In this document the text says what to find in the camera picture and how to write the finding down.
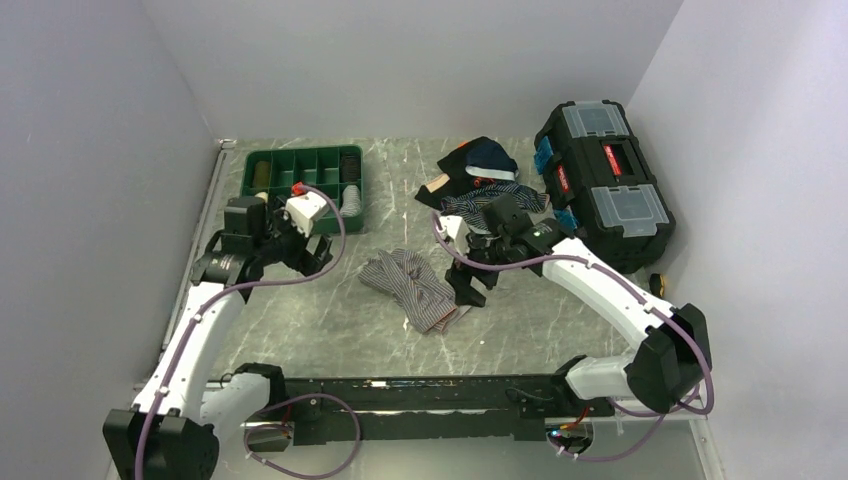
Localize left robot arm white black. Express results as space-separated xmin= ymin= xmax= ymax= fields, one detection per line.
xmin=102 ymin=190 xmax=338 ymax=479

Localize grey striped rolled underwear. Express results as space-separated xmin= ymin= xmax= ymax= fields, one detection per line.
xmin=340 ymin=184 xmax=363 ymax=218

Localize black toolbox clear lids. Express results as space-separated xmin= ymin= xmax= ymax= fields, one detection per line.
xmin=534 ymin=100 xmax=676 ymax=274

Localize grey striped underwear orange trim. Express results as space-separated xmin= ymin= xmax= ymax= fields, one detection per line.
xmin=358 ymin=249 xmax=470 ymax=335

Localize aluminium frame rail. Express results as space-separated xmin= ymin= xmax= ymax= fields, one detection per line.
xmin=105 ymin=380 xmax=710 ymax=480

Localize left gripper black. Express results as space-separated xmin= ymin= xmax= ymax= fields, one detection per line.
xmin=254 ymin=196 xmax=331 ymax=279

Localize dark navy underwear white band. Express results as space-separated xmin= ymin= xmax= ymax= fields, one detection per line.
xmin=465 ymin=137 xmax=519 ymax=181

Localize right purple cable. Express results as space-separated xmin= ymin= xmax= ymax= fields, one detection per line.
xmin=430 ymin=211 xmax=717 ymax=465

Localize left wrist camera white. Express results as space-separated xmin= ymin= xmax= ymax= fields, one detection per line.
xmin=284 ymin=182 xmax=330 ymax=237

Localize green divided organizer tray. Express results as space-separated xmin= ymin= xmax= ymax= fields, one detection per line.
xmin=240 ymin=144 xmax=365 ymax=234

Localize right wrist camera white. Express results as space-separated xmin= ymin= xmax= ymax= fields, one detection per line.
xmin=436 ymin=215 xmax=470 ymax=257

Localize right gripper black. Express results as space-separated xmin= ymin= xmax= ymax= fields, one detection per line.
xmin=445 ymin=228 xmax=513 ymax=308

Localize purple cable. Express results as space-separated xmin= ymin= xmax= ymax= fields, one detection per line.
xmin=430 ymin=211 xmax=717 ymax=465
xmin=132 ymin=185 xmax=363 ymax=480

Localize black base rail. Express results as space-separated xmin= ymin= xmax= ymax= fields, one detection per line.
xmin=248 ymin=374 xmax=614 ymax=446

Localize black underwear tan patch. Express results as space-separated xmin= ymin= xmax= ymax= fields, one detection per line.
xmin=414 ymin=137 xmax=494 ymax=210

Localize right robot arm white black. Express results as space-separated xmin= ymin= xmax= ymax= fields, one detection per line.
xmin=432 ymin=194 xmax=715 ymax=415

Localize black rolled underwear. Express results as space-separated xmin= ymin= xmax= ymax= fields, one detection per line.
xmin=339 ymin=153 xmax=362 ymax=183

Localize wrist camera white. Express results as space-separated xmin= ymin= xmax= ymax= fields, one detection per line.
xmin=284 ymin=182 xmax=330 ymax=237
xmin=436 ymin=215 xmax=470 ymax=257

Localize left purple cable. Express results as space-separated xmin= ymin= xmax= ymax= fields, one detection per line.
xmin=132 ymin=185 xmax=363 ymax=480

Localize olive rolled underwear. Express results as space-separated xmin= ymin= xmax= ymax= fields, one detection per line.
xmin=251 ymin=160 xmax=272 ymax=193

